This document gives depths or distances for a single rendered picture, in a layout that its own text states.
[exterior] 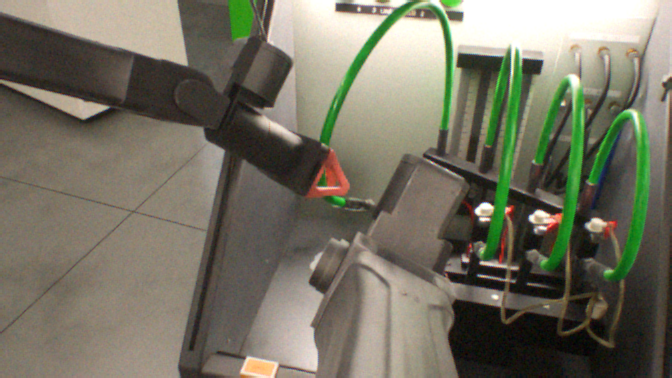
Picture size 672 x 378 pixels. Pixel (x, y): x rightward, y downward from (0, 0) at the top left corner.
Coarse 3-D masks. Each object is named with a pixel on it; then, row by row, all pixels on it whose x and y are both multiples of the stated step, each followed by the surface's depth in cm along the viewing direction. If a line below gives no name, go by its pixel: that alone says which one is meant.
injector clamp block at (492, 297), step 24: (456, 264) 98; (456, 288) 93; (480, 288) 93; (504, 288) 95; (528, 288) 94; (552, 288) 93; (456, 312) 93; (480, 312) 91; (528, 312) 89; (552, 312) 89; (576, 312) 89; (456, 336) 97; (480, 336) 95; (504, 336) 93; (528, 336) 92; (552, 336) 91; (576, 336) 89; (600, 336) 88; (480, 360) 98; (504, 360) 97
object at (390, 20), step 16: (416, 0) 75; (432, 0) 78; (400, 16) 72; (384, 32) 70; (448, 32) 86; (368, 48) 69; (448, 48) 89; (352, 64) 68; (448, 64) 92; (352, 80) 68; (448, 80) 94; (336, 96) 68; (448, 96) 97; (336, 112) 68; (448, 112) 99; (448, 128) 101
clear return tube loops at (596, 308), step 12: (504, 216) 85; (552, 216) 83; (612, 228) 82; (612, 240) 82; (504, 300) 80; (552, 300) 86; (564, 300) 78; (600, 300) 87; (504, 312) 82; (564, 312) 79; (588, 312) 85; (600, 312) 87; (588, 324) 84; (612, 324) 78; (612, 336) 79
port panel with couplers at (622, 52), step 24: (576, 24) 93; (600, 24) 92; (624, 24) 91; (648, 24) 90; (576, 48) 93; (600, 48) 94; (624, 48) 93; (600, 72) 97; (624, 72) 96; (552, 96) 101; (624, 96) 98; (600, 120) 102; (600, 144) 104; (552, 168) 109
